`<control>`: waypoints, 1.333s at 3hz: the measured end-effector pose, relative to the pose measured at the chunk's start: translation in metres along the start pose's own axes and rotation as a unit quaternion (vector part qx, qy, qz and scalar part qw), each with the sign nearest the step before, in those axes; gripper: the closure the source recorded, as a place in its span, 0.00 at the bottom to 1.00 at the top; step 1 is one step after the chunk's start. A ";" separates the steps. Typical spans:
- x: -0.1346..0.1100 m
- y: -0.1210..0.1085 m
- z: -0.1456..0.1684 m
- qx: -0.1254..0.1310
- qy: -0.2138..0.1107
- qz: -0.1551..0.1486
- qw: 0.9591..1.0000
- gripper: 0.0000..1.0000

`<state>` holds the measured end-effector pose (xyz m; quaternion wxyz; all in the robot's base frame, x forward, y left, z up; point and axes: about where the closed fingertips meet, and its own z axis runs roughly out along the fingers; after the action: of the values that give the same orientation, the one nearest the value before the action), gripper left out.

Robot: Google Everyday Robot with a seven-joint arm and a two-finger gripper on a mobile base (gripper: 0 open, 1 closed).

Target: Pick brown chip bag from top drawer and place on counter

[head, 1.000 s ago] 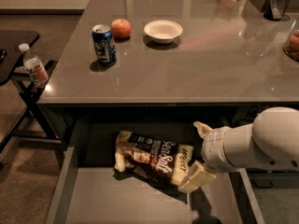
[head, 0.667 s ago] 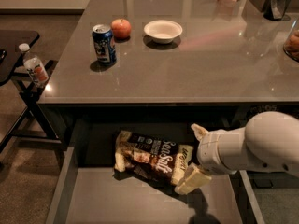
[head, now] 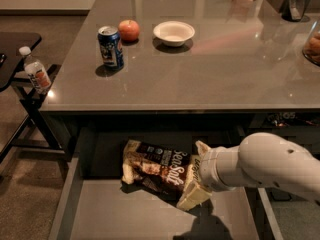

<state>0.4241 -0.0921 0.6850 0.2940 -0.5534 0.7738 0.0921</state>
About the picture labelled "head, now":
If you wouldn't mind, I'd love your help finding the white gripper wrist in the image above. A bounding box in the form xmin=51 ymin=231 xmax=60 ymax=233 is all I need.
xmin=176 ymin=140 xmax=233 ymax=211

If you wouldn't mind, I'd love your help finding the brown sea salt chip bag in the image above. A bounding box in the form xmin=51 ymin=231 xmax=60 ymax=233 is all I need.
xmin=122 ymin=140 xmax=200 ymax=198

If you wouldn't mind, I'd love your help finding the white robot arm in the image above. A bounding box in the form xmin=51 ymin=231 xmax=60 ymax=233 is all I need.
xmin=177 ymin=132 xmax=320 ymax=211

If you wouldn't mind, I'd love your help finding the open grey top drawer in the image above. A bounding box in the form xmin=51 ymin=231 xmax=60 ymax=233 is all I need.
xmin=49 ymin=127 xmax=284 ymax=240

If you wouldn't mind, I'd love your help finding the white paper bowl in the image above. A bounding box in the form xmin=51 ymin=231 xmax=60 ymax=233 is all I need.
xmin=153 ymin=21 xmax=195 ymax=47

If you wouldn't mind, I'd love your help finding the red apple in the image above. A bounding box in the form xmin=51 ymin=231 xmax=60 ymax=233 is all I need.
xmin=118 ymin=20 xmax=140 ymax=42

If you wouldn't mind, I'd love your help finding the blue soda can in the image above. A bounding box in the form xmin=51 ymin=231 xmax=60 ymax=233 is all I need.
xmin=98 ymin=26 xmax=124 ymax=70

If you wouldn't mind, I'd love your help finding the glass jar of pastries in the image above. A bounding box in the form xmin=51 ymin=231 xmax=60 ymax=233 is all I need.
xmin=302 ymin=20 xmax=320 ymax=66

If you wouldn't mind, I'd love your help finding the black side table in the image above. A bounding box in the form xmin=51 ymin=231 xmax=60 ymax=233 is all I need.
xmin=0 ymin=32 xmax=61 ymax=162

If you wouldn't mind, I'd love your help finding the clear plastic water bottle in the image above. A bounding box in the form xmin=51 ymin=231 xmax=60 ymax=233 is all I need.
xmin=19 ymin=46 xmax=51 ymax=94

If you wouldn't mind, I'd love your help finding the dark metal container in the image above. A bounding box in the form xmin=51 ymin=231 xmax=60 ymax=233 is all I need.
xmin=282 ymin=0 xmax=311 ymax=22

